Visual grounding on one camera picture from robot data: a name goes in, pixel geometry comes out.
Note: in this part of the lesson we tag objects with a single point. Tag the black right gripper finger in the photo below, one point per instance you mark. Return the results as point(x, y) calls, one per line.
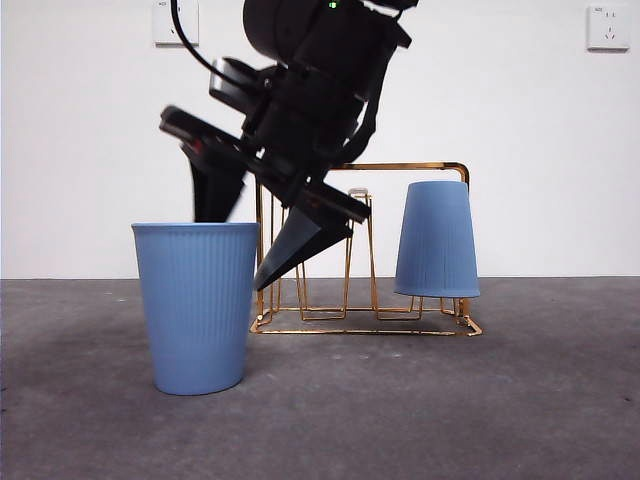
point(295, 245)
point(215, 195)

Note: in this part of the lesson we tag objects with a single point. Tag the blue ribbed cup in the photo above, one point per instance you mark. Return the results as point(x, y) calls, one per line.
point(435, 240)
point(195, 310)

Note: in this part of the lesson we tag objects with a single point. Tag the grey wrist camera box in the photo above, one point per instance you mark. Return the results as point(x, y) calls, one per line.
point(235, 82)

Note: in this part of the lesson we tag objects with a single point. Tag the white wall socket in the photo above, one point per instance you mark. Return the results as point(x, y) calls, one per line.
point(161, 27)
point(607, 27)

